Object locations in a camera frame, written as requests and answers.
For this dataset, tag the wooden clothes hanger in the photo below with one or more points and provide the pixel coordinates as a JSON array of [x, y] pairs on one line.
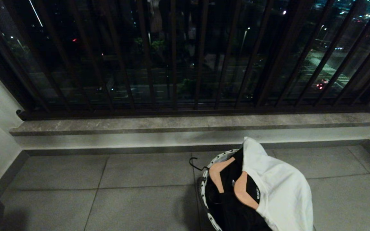
[[218, 173]]

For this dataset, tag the white perforated laundry basket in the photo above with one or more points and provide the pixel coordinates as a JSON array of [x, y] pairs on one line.
[[205, 192]]

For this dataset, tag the black garment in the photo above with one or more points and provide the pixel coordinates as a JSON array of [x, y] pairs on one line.
[[233, 205]]

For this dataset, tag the white garment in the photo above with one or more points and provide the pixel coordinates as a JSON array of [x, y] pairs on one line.
[[281, 189]]

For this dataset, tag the grey stone window sill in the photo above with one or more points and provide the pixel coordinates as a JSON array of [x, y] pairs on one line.
[[191, 123]]

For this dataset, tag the dark metal window railing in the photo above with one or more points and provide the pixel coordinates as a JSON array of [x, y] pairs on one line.
[[172, 64]]

